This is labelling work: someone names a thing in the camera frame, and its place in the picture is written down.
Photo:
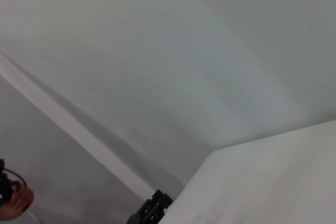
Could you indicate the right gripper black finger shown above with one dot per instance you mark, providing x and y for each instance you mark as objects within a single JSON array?
[{"x": 151, "y": 211}]

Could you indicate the person's hand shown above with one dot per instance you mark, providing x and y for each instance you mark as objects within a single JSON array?
[{"x": 19, "y": 201}]

